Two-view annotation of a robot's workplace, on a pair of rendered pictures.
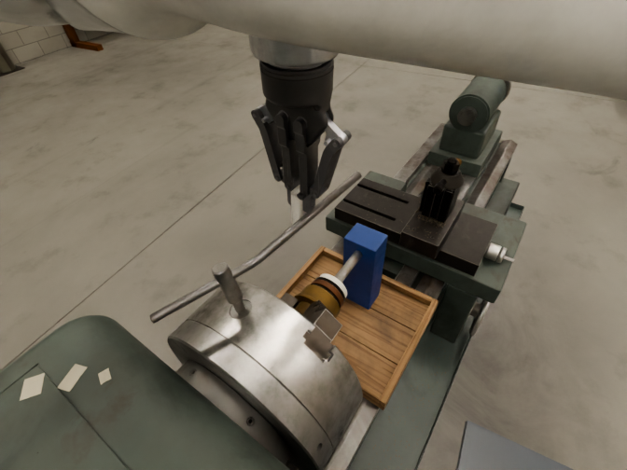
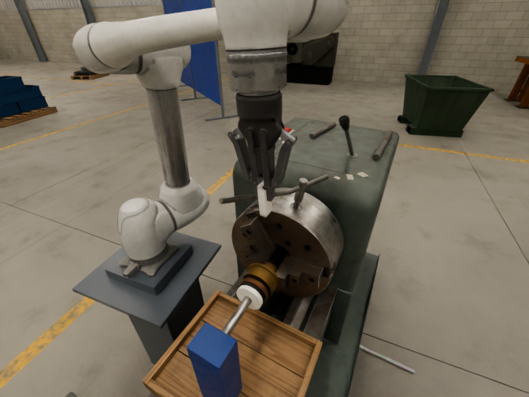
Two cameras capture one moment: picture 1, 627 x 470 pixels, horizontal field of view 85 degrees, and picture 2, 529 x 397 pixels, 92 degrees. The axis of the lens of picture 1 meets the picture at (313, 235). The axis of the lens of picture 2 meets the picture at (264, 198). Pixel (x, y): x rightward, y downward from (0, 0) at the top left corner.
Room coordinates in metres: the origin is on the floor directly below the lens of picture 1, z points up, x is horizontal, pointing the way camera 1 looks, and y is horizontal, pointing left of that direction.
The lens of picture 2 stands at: (0.80, -0.06, 1.62)
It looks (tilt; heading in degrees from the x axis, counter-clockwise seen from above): 34 degrees down; 171
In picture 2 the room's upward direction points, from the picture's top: straight up
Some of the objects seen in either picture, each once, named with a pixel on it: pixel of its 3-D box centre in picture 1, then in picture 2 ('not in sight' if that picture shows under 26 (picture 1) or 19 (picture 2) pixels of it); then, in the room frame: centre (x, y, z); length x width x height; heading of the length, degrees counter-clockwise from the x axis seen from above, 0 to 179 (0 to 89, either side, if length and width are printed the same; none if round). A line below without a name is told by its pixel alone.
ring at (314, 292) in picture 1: (316, 306); (260, 281); (0.37, 0.00, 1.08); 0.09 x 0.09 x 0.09; 52
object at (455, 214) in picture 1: (432, 222); not in sight; (0.67, -0.33, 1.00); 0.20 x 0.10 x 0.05; 142
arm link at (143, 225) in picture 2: not in sight; (142, 225); (-0.06, -0.41, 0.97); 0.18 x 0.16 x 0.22; 131
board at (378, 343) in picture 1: (347, 313); (238, 364); (0.47, -0.07, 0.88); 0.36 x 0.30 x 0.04; 52
